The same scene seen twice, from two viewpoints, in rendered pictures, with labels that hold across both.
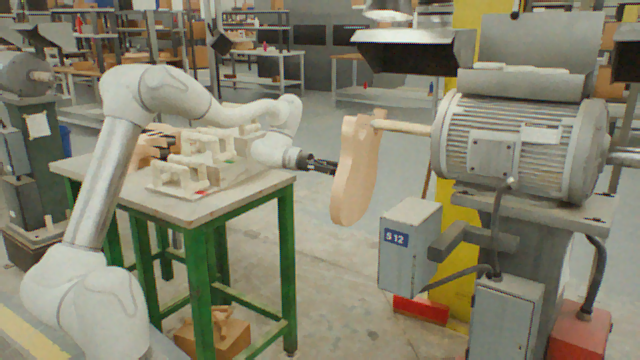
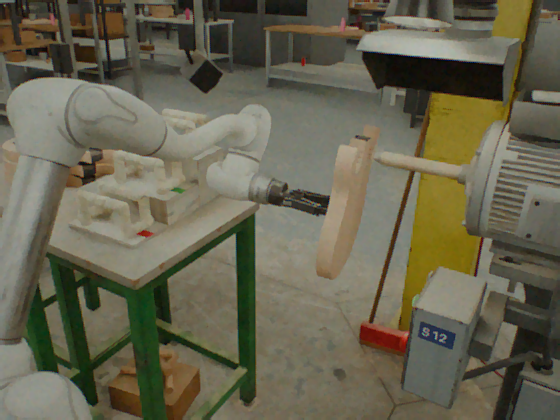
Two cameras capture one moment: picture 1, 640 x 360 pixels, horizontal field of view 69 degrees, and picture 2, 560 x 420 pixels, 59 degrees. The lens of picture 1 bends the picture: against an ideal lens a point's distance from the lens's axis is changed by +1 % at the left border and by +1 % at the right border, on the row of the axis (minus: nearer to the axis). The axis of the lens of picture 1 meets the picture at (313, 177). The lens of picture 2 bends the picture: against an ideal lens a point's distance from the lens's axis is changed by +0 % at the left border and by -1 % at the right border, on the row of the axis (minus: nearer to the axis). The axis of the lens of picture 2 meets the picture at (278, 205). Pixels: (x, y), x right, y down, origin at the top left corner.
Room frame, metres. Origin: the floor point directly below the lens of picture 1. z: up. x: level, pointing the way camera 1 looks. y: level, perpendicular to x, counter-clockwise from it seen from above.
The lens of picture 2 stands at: (0.32, 0.15, 1.65)
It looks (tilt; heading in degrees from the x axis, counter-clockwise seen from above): 25 degrees down; 355
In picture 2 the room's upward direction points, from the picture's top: 1 degrees clockwise
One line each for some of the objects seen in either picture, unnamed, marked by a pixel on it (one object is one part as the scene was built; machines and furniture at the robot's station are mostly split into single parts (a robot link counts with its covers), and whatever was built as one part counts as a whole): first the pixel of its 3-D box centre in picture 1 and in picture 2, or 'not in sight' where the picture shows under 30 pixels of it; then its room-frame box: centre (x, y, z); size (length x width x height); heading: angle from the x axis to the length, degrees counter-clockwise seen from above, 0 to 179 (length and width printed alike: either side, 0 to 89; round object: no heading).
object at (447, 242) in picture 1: (449, 240); (489, 323); (1.07, -0.35, 1.02); 0.19 x 0.04 x 0.04; 144
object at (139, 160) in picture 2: (199, 137); (137, 159); (1.80, 0.45, 1.12); 0.20 x 0.03 x 0.03; 56
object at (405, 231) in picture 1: (438, 259); (480, 351); (1.02, -0.31, 0.99); 0.24 x 0.21 x 0.26; 54
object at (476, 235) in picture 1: (490, 239); (539, 320); (1.07, -0.45, 1.02); 0.13 x 0.04 x 0.04; 54
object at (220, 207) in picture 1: (203, 260); (144, 305); (1.82, 0.49, 0.55); 0.62 x 0.58 x 0.76; 54
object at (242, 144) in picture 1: (234, 150); (180, 170); (1.96, 0.34, 1.02); 0.27 x 0.15 x 0.17; 57
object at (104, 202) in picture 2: (169, 167); (101, 201); (1.66, 0.54, 1.04); 0.20 x 0.03 x 0.03; 56
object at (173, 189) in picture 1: (182, 188); (118, 225); (1.70, 0.52, 0.94); 0.27 x 0.15 x 0.01; 57
